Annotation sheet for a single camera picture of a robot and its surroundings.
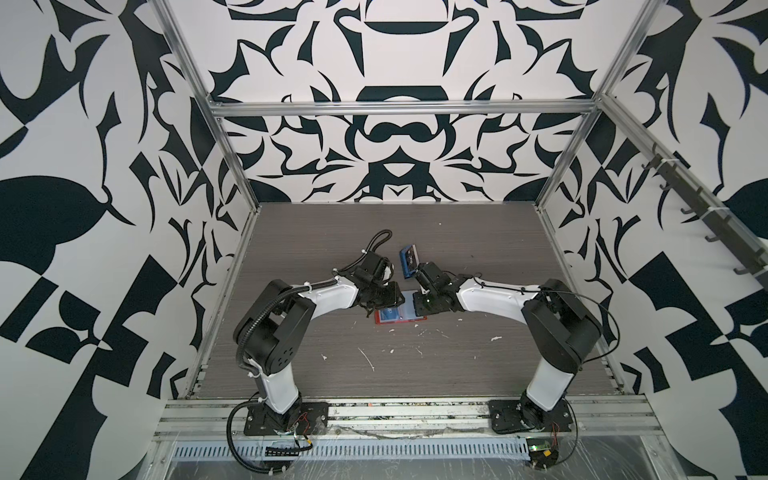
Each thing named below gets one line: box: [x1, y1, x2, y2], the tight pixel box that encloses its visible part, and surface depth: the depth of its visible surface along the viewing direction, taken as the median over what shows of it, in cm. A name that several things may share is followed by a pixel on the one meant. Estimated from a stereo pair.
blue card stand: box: [399, 244, 420, 279], surface depth 103 cm
